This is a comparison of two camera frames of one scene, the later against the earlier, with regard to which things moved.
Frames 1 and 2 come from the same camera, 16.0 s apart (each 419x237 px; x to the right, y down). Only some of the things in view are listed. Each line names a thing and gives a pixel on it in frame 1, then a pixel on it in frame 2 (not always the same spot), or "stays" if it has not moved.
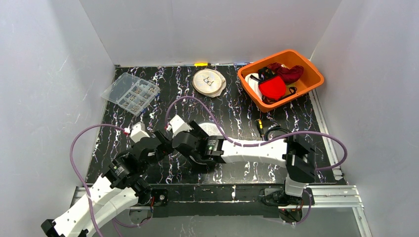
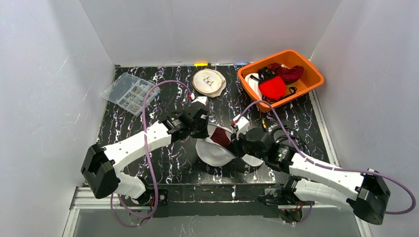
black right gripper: (178, 142) → (236, 141)
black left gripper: (157, 143) → (203, 122)
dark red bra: (290, 75) stays
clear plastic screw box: (135, 95) stays
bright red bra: (272, 88) stays
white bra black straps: (253, 79) stays
